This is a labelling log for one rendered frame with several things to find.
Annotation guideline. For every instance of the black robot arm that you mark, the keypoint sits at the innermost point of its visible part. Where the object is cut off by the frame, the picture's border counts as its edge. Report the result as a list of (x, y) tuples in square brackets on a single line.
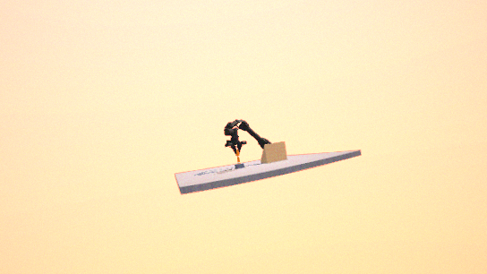
[(228, 131)]

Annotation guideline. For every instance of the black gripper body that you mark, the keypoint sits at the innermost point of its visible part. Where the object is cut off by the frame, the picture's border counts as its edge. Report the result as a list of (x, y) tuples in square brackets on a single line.
[(236, 141)]

